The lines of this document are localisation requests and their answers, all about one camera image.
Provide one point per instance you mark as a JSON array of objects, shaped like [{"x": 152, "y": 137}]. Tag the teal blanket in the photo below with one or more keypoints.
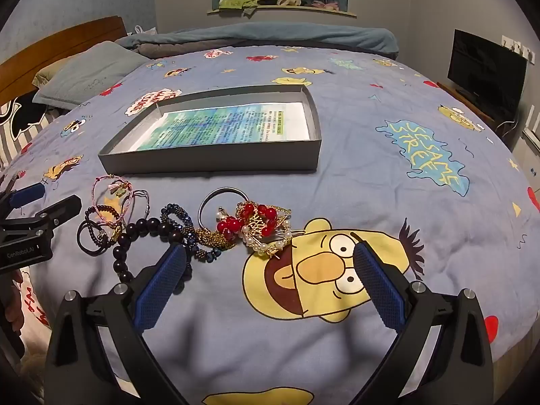
[{"x": 295, "y": 36}]

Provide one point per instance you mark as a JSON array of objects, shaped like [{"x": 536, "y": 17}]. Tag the window sill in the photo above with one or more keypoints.
[{"x": 295, "y": 12}]

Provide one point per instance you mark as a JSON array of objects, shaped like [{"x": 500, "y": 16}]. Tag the white red-lettered cloth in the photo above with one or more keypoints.
[{"x": 31, "y": 299}]

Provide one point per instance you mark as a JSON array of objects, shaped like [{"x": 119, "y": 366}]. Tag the wooden headboard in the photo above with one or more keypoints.
[{"x": 55, "y": 40}]

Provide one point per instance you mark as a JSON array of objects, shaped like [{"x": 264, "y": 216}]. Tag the grey cardboard box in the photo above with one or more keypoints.
[{"x": 211, "y": 164}]

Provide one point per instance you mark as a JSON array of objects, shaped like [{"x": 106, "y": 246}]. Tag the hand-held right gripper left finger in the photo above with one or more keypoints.
[{"x": 162, "y": 287}]

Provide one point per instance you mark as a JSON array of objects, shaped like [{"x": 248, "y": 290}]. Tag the pink cloth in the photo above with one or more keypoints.
[{"x": 325, "y": 5}]

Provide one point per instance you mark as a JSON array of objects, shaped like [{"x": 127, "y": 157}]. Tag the wooden television stand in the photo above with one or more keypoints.
[{"x": 468, "y": 101}]

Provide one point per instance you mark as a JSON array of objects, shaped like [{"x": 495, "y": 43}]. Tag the striped cartoon pillow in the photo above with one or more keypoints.
[{"x": 19, "y": 122}]

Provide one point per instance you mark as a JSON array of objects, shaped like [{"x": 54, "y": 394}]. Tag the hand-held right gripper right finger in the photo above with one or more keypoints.
[{"x": 379, "y": 287}]

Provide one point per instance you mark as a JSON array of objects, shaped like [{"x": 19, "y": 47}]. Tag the grey blanket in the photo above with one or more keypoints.
[{"x": 177, "y": 47}]

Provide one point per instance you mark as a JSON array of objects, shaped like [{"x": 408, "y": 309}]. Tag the printed paper sheet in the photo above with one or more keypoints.
[{"x": 236, "y": 124}]

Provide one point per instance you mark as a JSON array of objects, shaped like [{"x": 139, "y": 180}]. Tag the silver bangle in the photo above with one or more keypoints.
[{"x": 223, "y": 189}]

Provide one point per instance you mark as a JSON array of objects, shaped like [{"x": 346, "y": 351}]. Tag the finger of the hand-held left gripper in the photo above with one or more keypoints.
[
  {"x": 63, "y": 209},
  {"x": 29, "y": 194}
]

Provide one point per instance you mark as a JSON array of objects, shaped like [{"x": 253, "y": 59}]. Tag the green cloth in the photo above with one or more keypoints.
[{"x": 242, "y": 0}]

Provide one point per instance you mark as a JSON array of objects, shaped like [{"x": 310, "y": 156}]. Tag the white plastic bag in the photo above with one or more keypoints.
[{"x": 141, "y": 30}]

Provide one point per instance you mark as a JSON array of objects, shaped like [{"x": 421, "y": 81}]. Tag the grey pillow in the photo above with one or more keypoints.
[{"x": 84, "y": 76}]

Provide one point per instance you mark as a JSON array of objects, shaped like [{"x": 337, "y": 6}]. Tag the olive pillow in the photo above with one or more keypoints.
[{"x": 46, "y": 74}]

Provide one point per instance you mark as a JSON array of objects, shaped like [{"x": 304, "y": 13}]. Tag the white wall sockets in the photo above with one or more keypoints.
[{"x": 521, "y": 48}]

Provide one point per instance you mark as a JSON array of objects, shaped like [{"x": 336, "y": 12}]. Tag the white wall unit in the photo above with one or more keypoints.
[{"x": 532, "y": 143}]

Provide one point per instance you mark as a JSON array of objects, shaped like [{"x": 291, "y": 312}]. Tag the black television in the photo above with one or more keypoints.
[{"x": 485, "y": 71}]

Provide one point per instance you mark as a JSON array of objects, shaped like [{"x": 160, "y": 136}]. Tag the blue cartoon printed bed sheet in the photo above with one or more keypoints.
[{"x": 379, "y": 202}]

